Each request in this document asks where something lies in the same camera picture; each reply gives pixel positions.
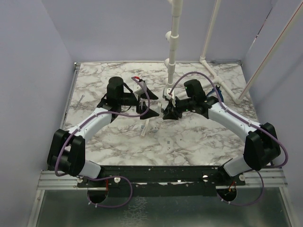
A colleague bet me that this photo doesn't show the small silver wrench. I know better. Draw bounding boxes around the small silver wrench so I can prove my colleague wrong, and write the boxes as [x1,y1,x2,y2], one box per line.
[74,95,85,110]

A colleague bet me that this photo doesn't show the purple cable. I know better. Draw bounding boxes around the purple cable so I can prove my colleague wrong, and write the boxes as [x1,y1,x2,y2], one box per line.
[54,76,151,209]
[167,71,290,207]

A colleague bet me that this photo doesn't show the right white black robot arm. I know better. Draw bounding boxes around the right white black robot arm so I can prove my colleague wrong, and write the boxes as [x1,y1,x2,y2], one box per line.
[163,79,281,185]

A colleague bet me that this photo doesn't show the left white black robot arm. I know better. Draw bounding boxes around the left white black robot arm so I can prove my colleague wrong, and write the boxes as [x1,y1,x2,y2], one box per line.
[47,77,159,187]

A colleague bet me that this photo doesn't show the white PVC pipe frame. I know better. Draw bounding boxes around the white PVC pipe frame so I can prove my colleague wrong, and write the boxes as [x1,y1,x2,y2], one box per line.
[163,0,303,105]

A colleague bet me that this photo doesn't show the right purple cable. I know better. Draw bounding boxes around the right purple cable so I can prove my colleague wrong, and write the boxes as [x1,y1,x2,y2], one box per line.
[167,71,290,207]

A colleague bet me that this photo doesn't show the aluminium extrusion rail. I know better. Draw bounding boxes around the aluminium extrusion rail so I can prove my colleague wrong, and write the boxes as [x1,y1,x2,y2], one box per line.
[37,169,287,190]

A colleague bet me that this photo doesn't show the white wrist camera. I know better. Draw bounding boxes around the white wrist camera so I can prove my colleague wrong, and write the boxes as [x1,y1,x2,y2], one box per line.
[134,79,147,97]
[162,88,176,106]

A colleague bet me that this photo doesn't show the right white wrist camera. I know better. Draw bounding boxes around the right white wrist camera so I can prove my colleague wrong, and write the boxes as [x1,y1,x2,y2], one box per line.
[162,88,176,106]

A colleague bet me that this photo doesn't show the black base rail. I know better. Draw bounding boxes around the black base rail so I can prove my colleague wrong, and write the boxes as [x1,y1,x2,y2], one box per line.
[75,166,243,198]

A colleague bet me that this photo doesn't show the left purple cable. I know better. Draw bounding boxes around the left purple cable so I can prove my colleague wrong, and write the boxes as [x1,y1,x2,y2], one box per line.
[54,76,151,209]

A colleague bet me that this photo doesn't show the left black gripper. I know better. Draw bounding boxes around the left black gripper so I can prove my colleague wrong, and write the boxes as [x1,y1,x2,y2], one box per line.
[118,87,160,119]

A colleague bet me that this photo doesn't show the white staple box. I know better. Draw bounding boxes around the white staple box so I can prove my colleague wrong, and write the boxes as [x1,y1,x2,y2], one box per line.
[140,119,150,137]

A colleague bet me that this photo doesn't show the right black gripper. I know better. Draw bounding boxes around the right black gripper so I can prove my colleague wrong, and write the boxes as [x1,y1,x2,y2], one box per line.
[162,96,195,120]

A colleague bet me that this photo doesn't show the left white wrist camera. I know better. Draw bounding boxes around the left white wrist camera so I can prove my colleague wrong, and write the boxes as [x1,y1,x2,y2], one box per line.
[134,79,147,97]

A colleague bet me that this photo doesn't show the blue handled pliers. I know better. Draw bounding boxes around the blue handled pliers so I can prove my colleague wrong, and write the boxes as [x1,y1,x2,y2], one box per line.
[206,85,224,102]

